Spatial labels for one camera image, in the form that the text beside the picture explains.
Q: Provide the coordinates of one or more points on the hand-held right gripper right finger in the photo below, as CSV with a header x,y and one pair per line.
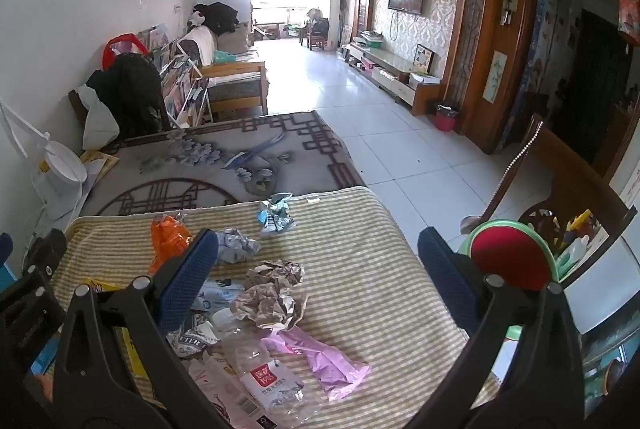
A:
x,y
445,274

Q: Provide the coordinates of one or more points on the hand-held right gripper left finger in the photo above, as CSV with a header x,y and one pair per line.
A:
x,y
192,269

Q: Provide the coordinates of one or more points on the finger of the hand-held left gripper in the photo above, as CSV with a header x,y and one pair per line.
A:
x,y
40,279

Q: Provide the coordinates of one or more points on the blue white packet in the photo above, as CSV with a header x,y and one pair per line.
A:
x,y
220,291

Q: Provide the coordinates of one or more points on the orange plastic wrapper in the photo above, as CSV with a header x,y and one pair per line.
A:
x,y
170,239

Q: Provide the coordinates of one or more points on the grey wrapper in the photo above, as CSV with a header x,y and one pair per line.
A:
x,y
237,245

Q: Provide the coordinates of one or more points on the red basin green rim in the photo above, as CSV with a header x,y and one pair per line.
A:
x,y
510,254

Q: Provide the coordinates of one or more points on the silver printed packet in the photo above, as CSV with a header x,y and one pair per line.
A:
x,y
192,339

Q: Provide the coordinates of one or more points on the silver blue snack wrapper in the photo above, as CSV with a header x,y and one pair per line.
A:
x,y
275,216

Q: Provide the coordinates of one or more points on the clear plastic bottle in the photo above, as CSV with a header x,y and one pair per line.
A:
x,y
250,354

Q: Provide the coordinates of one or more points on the yellow packet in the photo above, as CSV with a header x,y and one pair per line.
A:
x,y
135,354

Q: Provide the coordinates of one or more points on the white pink packet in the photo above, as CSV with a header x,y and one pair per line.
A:
x,y
220,389

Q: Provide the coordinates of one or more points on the pink plastic wrapper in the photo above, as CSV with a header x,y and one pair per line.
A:
x,y
330,364

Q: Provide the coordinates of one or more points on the yellow striped blanket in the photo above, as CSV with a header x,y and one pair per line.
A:
x,y
360,269

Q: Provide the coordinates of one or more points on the grey patterned blanket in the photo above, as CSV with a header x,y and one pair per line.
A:
x,y
210,179

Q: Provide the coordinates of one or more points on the white fan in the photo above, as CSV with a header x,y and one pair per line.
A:
x,y
60,164

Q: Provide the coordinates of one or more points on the yellow paper sheets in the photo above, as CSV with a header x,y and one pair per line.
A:
x,y
100,164

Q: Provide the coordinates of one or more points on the white plastic bottle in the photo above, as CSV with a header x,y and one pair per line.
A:
x,y
580,256

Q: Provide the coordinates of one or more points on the yellow toy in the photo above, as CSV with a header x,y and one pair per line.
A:
x,y
580,221

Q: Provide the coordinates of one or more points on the red waste bin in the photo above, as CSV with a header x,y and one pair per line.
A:
x,y
446,119

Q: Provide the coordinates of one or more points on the wooden chair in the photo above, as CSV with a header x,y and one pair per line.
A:
x,y
565,159

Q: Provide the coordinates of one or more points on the white plastic bag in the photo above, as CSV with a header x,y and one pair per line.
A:
x,y
100,119

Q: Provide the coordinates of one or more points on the book display rack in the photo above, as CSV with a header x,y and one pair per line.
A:
x,y
180,84

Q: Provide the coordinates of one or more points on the black jacket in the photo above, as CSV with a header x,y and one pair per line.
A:
x,y
130,94

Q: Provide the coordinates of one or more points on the wooden sofa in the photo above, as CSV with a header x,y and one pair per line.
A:
x,y
235,84

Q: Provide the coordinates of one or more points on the television cabinet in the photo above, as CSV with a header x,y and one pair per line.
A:
x,y
395,74

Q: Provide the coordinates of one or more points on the teal cloth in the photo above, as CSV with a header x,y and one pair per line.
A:
x,y
223,57

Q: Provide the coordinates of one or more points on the framed picture on cabinet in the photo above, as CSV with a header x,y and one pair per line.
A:
x,y
424,59

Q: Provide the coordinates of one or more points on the red bag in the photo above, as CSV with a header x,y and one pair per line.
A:
x,y
112,51

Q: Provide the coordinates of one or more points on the black clothes pile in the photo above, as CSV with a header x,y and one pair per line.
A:
x,y
220,16

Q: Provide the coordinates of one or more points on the dark wooden chairs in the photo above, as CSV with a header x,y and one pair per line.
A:
x,y
317,34

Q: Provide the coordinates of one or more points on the short wall scroll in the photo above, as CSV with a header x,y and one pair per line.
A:
x,y
496,76

